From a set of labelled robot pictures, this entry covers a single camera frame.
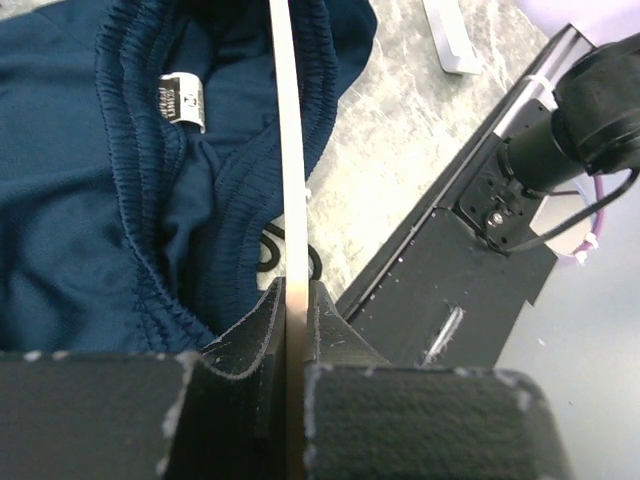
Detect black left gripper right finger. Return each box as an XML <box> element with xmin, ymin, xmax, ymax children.
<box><xmin>303</xmin><ymin>281</ymin><xmax>573</xmax><ymax>479</ymax></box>

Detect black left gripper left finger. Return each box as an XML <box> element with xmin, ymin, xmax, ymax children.
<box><xmin>1</xmin><ymin>279</ymin><xmax>286</xmax><ymax>479</ymax></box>

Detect navy blue shorts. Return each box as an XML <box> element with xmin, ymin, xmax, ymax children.
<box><xmin>0</xmin><ymin>0</ymin><xmax>379</xmax><ymax>354</ymax></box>

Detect beige hanger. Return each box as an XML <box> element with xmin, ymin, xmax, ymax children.
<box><xmin>269</xmin><ymin>0</ymin><xmax>309</xmax><ymax>479</ymax></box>

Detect white clothes rack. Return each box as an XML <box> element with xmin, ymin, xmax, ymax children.
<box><xmin>422</xmin><ymin>0</ymin><xmax>481</xmax><ymax>75</ymax></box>

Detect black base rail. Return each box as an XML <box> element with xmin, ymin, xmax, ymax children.
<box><xmin>337</xmin><ymin>26</ymin><xmax>592</xmax><ymax>367</ymax></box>

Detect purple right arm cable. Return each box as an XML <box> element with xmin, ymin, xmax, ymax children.
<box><xmin>564</xmin><ymin>174</ymin><xmax>611</xmax><ymax>264</ymax></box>

